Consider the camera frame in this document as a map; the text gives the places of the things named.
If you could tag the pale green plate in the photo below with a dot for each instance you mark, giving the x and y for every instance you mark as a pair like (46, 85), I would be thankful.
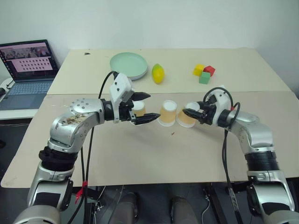
(128, 64)

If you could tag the brown paper cup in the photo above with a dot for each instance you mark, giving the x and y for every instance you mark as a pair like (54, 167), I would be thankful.
(167, 114)
(184, 120)
(140, 108)

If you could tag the green cube block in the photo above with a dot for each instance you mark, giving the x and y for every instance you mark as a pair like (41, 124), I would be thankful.
(204, 78)

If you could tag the red cube block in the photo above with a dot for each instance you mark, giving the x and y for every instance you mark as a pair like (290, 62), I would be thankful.
(209, 70)

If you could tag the black computer mouse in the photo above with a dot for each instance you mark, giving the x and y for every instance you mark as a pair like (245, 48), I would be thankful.
(2, 91)

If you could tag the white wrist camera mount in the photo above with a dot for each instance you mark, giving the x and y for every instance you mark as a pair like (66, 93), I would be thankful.
(220, 102)
(121, 86)

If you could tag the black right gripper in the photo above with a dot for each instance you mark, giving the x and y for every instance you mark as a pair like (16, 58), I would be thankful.
(207, 114)

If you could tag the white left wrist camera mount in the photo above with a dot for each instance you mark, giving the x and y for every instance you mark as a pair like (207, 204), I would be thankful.
(121, 86)

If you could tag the black table frame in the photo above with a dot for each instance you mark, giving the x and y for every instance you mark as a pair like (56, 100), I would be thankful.
(215, 200)

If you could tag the open laptop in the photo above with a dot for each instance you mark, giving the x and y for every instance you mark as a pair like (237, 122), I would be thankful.
(30, 70)

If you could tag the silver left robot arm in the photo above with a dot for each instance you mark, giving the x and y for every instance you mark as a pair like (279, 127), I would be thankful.
(77, 116)

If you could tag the yellow cube block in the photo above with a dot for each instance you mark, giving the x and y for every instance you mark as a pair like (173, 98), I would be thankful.
(198, 69)

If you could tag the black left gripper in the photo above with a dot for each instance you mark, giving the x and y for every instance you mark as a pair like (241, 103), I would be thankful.
(125, 112)

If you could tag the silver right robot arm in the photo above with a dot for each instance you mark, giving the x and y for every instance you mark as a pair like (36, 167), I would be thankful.
(257, 133)

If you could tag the yellow green toy lemon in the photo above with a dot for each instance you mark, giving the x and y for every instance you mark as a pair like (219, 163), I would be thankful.
(158, 74)

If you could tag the red tape strip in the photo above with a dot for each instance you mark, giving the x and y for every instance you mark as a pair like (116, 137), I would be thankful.
(81, 190)

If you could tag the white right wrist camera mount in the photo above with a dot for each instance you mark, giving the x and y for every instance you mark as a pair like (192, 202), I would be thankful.
(220, 102)

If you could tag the dark rounded shape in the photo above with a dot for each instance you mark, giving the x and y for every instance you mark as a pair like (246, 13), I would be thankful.
(182, 211)
(126, 208)

